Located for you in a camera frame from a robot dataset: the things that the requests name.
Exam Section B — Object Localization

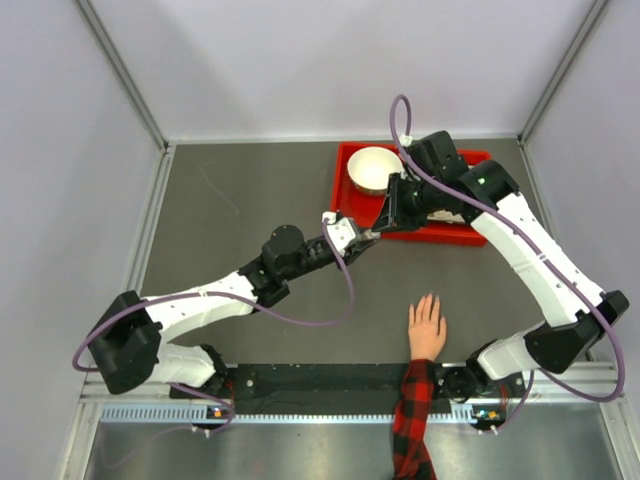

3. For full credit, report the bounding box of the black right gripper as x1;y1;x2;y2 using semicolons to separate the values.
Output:
373;172;442;234

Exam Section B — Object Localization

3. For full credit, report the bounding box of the glitter nail polish bottle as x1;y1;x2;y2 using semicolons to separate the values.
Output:
360;229;381;242

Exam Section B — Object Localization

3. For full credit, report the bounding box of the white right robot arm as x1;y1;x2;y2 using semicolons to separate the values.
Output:
372;131;629;401

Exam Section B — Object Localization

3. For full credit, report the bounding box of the red plaid sleeve forearm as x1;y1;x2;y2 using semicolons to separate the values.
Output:
392;360;436;479

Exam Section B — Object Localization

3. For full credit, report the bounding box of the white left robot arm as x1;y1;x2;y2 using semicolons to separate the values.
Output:
88;217;380;397

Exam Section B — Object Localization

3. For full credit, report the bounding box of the person's left hand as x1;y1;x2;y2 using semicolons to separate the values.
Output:
408;293;447;362

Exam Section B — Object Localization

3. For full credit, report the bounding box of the red plastic tray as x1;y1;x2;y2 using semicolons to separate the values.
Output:
329;142;487;247

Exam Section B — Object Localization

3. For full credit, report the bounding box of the square floral saucer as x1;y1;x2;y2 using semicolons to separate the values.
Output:
427;210;465;225

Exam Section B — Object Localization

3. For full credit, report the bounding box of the floral white bowl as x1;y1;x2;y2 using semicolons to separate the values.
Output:
347;146;403;196

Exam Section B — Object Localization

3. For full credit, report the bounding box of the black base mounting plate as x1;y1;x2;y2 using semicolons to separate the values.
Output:
169;362;506;415

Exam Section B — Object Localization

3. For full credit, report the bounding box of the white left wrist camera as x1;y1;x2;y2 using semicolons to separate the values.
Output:
322;211;360;241

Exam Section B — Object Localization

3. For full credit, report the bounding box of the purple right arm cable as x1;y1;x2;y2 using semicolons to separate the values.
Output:
389;94;627;401

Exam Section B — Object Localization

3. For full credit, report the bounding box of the grey slotted cable duct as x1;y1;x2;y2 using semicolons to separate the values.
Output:
100;403;501;425

